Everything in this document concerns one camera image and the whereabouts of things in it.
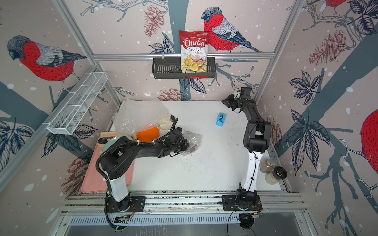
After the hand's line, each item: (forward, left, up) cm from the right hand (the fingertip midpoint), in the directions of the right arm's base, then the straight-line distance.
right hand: (220, 99), depth 101 cm
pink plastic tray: (-53, +75, -17) cm, 93 cm away
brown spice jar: (-43, -23, -8) cm, 50 cm away
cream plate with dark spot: (-14, +39, -15) cm, 44 cm away
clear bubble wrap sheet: (-26, +18, -13) cm, 34 cm away
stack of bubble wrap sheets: (-7, +63, -12) cm, 65 cm away
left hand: (-28, +19, -14) cm, 37 cm away
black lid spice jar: (-48, -26, -6) cm, 55 cm away
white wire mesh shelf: (-30, +81, +16) cm, 88 cm away
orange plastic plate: (-23, +50, -15) cm, 57 cm away
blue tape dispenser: (-7, -1, -14) cm, 16 cm away
